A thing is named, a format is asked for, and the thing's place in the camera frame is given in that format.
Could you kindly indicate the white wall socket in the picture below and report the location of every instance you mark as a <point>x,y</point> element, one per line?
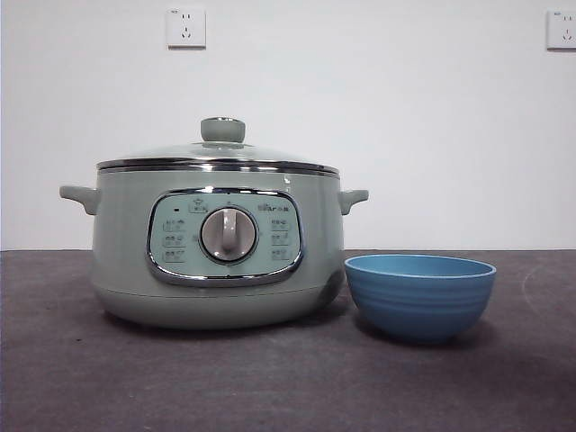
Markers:
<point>562,29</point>
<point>186,28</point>

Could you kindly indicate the glass lid with green knob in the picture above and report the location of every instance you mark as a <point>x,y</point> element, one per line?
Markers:
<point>222,130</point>

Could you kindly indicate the blue ribbed bowl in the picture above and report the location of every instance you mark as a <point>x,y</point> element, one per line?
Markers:
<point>418,306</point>

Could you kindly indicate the pale green electric steamer pot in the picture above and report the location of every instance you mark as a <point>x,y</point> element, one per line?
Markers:
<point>126,225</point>

